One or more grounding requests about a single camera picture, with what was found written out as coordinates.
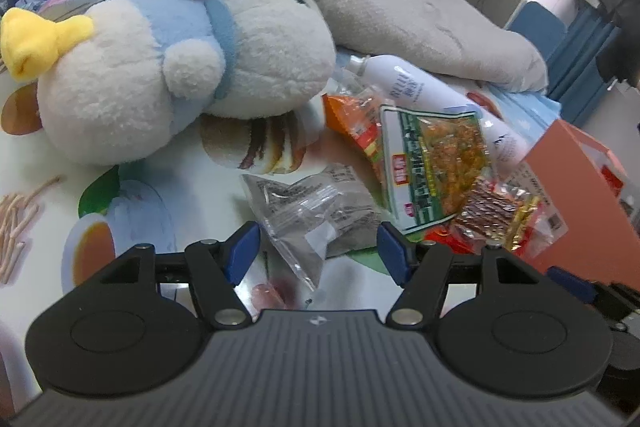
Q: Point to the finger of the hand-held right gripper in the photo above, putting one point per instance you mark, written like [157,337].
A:
[570,282]

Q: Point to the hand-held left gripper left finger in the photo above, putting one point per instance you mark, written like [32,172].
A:
[242,252]

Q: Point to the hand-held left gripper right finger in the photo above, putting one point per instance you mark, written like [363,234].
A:
[392,252]

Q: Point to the clear grey snack packet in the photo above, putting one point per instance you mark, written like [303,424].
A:
[320,212]

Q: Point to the pink cardboard box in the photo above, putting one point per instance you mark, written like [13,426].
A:
[570,197]

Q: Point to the orange snack packet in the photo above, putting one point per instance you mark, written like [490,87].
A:
[350,117]

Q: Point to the fruit printed mat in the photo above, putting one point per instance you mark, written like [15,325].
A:
[150,207]

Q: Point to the golden brown snack packet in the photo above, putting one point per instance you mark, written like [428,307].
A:
[495,209]

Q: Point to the green label snack packet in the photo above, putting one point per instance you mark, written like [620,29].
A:
[440,157]

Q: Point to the white spray bottle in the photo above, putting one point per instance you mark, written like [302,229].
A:
[425,82]

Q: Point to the white blue plush duck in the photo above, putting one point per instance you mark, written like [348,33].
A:
[150,72]

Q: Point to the blue curtain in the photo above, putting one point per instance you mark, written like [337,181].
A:
[585,67]

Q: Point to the grey blanket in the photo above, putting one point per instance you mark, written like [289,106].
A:
[410,12]

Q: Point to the blue chair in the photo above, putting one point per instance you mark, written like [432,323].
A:
[537,32]

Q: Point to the hanging dark clothes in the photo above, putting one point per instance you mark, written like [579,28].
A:
[620,7]

